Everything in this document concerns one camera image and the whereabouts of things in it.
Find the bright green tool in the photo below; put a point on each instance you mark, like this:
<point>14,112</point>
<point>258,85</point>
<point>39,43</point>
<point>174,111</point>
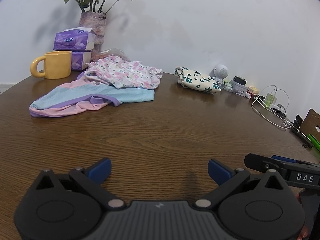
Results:
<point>315,142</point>

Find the pink floral garment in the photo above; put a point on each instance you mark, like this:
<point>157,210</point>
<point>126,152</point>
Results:
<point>125,73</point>

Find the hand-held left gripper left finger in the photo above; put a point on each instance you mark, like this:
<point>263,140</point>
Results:
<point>100,171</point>

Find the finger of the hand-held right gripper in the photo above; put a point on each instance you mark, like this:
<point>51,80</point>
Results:
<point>282,158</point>
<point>255,162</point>

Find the black flat device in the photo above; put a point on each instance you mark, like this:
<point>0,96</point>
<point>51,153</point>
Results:
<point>302,136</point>

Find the white power strip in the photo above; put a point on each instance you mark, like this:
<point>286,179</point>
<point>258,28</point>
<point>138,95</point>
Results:
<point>275,107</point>

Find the brown wooden board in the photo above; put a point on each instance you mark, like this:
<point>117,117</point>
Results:
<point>312,122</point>

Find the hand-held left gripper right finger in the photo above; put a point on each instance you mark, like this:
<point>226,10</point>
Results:
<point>219,172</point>

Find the mottled purple vase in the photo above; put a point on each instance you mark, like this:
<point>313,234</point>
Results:
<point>93,27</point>

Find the clear plastic bag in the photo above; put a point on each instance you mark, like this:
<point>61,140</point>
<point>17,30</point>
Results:
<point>112,52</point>

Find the small items by wall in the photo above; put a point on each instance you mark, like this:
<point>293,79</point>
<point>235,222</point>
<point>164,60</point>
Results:
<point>238,89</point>

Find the black phone stand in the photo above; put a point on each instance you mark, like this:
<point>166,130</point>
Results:
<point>298,120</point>

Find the person's right hand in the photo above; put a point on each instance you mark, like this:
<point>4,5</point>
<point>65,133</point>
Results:
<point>303,233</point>

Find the green charger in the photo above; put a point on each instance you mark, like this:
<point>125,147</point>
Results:
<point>270,98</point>

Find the small black box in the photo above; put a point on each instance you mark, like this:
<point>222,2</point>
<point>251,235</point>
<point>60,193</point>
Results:
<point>240,80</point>

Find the yellow mug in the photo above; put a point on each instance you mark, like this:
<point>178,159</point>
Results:
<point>57,65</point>

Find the small white tube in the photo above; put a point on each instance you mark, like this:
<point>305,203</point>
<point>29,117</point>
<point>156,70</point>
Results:
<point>248,95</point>

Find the pastel colour-block garment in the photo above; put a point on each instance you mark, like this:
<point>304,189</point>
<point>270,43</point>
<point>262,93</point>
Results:
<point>100,95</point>

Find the small green white packet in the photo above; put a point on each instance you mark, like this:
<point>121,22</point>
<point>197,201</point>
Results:
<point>228,86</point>

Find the purple tissue pack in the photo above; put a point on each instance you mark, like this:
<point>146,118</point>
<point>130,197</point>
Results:
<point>72,40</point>
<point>80,60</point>

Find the yellow and red small box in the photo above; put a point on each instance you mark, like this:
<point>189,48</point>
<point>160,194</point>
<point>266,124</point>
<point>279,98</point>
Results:
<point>253,90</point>

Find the white astronaut figurine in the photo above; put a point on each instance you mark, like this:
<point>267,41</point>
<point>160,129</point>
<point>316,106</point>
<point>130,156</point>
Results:
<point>221,71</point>

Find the cream green-flowered garment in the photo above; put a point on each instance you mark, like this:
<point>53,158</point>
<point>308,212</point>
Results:
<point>197,80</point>

